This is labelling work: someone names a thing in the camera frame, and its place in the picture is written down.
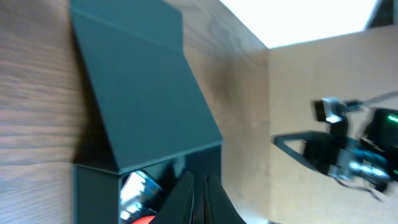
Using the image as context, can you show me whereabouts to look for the dark green gift box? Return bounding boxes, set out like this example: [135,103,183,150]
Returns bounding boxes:
[70,0,222,223]

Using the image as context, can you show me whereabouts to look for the red black handled pliers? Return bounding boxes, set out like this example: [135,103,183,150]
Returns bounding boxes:
[131,215,155,224]

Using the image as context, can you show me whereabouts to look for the clear precision screwdriver set case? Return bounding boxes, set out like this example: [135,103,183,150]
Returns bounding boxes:
[120,170,165,223]

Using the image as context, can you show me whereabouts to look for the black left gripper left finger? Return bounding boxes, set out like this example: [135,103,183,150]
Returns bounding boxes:
[150,171,194,224]

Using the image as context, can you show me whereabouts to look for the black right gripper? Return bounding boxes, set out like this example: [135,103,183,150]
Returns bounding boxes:
[272,131,392,187]

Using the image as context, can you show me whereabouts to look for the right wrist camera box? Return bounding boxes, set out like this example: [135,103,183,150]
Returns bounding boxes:
[312,97,347,124]

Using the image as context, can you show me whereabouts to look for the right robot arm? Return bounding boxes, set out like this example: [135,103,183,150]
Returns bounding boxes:
[273,108,397,192]

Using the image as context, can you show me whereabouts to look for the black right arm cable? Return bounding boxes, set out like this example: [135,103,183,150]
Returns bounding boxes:
[343,90,398,110]

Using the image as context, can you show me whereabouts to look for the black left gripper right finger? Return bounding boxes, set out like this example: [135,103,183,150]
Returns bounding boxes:
[203,175,246,224]

